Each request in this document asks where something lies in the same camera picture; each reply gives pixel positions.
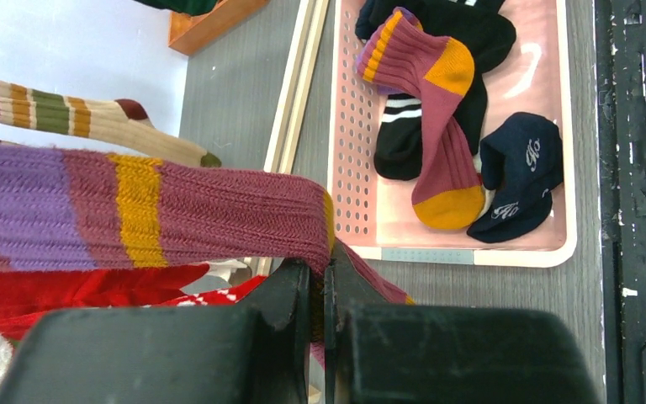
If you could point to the black striped sock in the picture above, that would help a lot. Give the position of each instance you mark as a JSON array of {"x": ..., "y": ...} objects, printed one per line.
[{"x": 485, "y": 38}]

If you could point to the wooden clothes rack frame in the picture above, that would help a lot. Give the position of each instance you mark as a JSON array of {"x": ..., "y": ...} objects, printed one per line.
[{"x": 295, "y": 89}]

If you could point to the navy santa sock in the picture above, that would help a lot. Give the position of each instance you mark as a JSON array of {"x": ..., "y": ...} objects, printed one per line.
[{"x": 522, "y": 163}]

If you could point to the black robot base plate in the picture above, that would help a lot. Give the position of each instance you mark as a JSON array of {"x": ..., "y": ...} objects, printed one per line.
[{"x": 621, "y": 101}]

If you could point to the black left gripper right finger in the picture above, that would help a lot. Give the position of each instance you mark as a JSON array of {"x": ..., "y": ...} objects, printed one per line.
[{"x": 377, "y": 351}]

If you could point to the pink perforated plastic basket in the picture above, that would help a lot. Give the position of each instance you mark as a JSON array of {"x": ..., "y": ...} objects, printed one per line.
[{"x": 374, "y": 215}]

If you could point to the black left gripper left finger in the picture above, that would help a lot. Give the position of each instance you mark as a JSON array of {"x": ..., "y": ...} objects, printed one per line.
[{"x": 255, "y": 351}]

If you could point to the green sock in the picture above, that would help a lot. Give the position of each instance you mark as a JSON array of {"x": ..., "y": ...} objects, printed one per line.
[{"x": 189, "y": 7}]

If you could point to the striped beige maroon sock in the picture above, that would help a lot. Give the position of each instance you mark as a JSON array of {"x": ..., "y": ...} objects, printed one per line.
[{"x": 122, "y": 122}]

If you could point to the orange wooden divided tray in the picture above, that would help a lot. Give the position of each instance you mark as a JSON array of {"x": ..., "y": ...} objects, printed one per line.
[{"x": 189, "y": 34}]

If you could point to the red sock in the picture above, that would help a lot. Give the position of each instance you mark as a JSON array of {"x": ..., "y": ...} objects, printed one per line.
[{"x": 25, "y": 297}]

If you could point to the yellow maroon striped sock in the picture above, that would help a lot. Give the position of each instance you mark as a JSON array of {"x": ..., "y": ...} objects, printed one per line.
[
  {"x": 71, "y": 210},
  {"x": 448, "y": 194}
]

